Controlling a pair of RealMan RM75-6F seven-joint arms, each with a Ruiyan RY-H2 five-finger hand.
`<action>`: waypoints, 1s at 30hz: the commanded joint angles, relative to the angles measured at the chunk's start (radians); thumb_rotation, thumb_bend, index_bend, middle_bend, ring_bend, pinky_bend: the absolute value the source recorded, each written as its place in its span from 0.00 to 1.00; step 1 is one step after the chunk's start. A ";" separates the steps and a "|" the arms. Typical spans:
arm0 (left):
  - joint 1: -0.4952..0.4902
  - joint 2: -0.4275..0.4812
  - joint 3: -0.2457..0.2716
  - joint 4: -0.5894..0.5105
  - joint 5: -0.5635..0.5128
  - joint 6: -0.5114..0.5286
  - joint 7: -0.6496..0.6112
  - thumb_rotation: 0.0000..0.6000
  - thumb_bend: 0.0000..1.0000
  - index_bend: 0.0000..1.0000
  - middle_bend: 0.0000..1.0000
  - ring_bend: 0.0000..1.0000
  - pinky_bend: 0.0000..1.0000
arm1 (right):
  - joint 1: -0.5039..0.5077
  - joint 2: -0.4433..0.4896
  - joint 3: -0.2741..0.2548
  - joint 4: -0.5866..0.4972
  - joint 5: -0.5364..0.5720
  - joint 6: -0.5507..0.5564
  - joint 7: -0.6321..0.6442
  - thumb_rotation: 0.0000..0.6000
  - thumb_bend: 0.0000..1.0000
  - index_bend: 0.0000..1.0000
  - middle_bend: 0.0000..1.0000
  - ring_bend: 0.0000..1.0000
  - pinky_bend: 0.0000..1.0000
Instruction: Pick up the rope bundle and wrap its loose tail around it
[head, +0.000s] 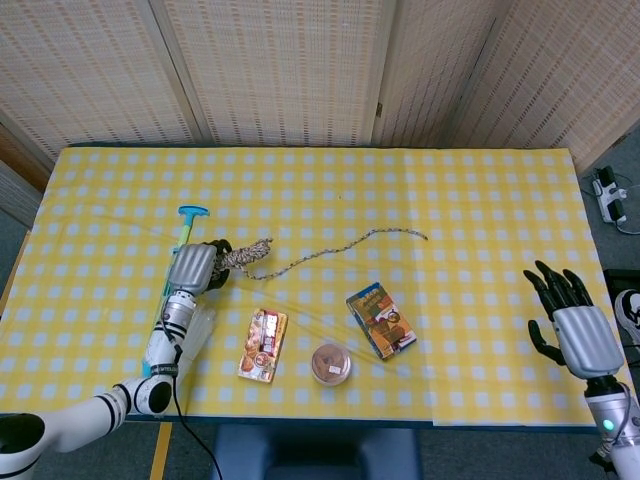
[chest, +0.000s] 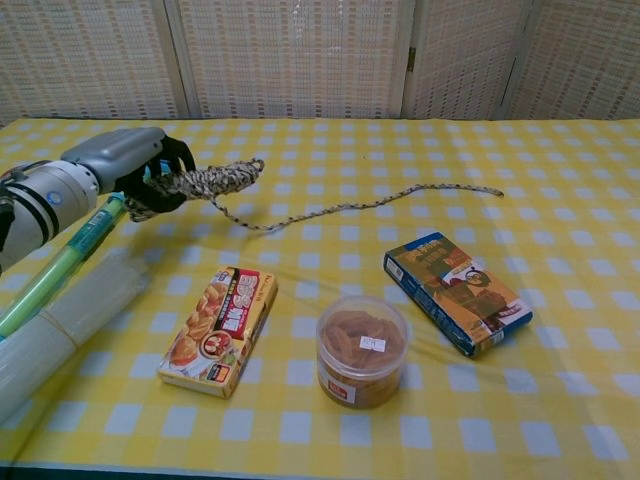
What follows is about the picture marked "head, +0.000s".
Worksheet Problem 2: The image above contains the yellow curry box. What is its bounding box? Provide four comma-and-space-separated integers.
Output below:
236, 308, 290, 384

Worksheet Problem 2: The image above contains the yellow checkered tablecloth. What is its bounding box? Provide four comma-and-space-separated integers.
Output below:
0, 147, 614, 427

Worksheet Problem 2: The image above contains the white power strip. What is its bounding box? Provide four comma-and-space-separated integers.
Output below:
592, 167, 630, 224

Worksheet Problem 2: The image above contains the clear jar of rubber bands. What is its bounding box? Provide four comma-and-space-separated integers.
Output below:
310, 341, 353, 387

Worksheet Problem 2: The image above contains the braided rope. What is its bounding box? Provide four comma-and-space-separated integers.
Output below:
219, 228, 429, 281

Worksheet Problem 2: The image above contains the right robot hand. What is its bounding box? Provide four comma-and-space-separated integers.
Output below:
522, 259, 626, 379

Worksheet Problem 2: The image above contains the white black sneaker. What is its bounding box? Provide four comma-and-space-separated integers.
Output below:
613, 288, 640, 351

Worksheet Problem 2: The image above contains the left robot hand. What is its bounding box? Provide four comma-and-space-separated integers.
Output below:
168, 238, 234, 296

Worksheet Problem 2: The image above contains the green blue hand pump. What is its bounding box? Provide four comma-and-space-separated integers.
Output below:
147, 204, 211, 351

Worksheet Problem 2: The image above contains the blue orange box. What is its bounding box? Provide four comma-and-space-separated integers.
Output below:
345, 282, 418, 361

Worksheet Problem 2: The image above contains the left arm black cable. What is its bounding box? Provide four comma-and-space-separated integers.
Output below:
169, 339, 224, 480

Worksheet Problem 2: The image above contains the woven folding screen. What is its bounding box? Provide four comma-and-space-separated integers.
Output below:
0, 0, 640, 174

